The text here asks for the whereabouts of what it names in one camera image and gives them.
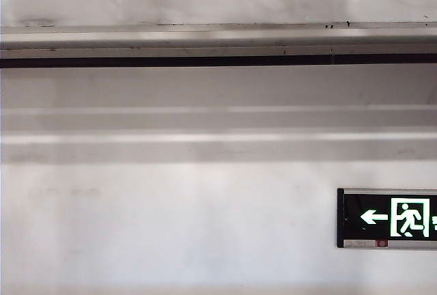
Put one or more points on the aluminium whiteboard tray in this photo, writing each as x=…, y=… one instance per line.
x=170, y=40

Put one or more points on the illuminated green exit sign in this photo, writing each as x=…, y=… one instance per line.
x=385, y=218

